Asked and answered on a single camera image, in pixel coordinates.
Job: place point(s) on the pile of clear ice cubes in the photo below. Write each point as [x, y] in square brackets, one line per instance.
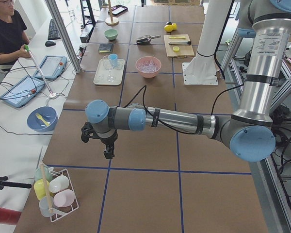
[148, 66]

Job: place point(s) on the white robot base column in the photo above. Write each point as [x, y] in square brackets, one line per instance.
[201, 70]

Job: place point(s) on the aluminium frame post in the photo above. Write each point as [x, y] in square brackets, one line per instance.
[55, 13]

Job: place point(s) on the steel rolling rod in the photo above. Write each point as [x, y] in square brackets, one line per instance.
[179, 43]

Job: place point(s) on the white wire cup rack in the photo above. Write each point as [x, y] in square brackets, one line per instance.
[46, 205]

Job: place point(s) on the white plastic cup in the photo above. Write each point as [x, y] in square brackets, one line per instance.
[58, 184]

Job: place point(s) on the person in black shirt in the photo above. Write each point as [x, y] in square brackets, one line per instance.
[12, 34]

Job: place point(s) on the clear wine glass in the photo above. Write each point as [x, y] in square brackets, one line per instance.
[108, 67]

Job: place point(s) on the yellow plastic knife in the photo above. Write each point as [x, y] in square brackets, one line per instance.
[177, 37]

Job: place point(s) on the black keyboard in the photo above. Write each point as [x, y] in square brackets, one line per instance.
[53, 33]

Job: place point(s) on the blue teach pendant near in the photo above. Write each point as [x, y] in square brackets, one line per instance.
[23, 91]

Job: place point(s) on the green ceramic bowl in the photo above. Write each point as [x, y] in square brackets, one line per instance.
[111, 34]

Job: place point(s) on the blue teach pendant far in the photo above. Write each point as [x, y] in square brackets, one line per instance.
[53, 66]

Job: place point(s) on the pink bowl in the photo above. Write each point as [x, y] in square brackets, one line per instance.
[148, 75]

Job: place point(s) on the cream bear tray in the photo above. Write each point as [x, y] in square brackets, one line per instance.
[105, 77]

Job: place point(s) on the grey folded cloth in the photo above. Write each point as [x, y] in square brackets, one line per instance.
[105, 48]

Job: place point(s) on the metal ice scoop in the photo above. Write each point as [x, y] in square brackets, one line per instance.
[146, 39]

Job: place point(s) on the blue teach pendant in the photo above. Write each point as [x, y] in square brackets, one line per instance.
[23, 91]
[53, 66]

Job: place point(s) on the wooden cutting board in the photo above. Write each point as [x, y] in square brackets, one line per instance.
[185, 51]

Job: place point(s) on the yellow plastic cup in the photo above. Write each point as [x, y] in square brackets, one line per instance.
[39, 189]

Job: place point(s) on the light blue plastic cup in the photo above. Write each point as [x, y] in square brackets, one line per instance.
[113, 59]

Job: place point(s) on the lemon half slice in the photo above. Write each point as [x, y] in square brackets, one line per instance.
[176, 49]

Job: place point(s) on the blue bowl with fork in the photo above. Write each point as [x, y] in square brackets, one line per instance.
[48, 113]

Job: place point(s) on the whole yellow lemon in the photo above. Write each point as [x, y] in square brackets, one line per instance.
[168, 28]

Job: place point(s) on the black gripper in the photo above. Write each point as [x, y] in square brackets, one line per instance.
[108, 140]

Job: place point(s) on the yellow plastic fork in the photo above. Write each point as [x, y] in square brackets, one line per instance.
[42, 119]

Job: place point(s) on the pink plastic cup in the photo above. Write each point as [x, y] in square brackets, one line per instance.
[64, 198]

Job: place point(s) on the black computer mouse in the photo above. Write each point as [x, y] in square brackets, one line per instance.
[50, 43]

